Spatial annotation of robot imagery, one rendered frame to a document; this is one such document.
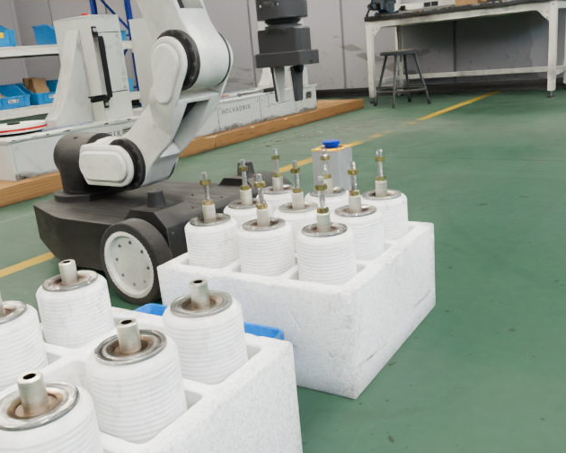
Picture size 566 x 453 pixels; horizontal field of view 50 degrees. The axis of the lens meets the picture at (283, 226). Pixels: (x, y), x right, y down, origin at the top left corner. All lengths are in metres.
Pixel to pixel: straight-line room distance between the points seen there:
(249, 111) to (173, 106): 2.70
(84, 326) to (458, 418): 0.55
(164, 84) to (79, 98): 1.95
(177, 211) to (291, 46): 0.55
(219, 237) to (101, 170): 0.71
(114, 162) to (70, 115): 1.72
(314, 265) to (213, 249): 0.21
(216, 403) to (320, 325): 0.33
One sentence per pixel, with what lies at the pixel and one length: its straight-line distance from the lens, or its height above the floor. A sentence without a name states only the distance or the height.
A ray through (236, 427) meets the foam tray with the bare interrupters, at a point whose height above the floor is 0.14.
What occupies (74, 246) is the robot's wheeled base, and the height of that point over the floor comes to 0.09.
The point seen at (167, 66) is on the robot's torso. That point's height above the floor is 0.53.
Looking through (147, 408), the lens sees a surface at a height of 0.20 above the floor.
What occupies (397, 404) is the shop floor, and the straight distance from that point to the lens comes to 0.99.
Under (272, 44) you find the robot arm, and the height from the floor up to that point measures 0.55.
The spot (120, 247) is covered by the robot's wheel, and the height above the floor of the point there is 0.13.
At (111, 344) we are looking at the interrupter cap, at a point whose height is 0.25.
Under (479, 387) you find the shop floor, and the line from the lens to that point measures 1.04.
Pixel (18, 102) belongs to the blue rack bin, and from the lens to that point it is 6.16.
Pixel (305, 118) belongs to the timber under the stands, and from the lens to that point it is 4.62.
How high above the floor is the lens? 0.54
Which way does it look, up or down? 16 degrees down
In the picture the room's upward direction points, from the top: 5 degrees counter-clockwise
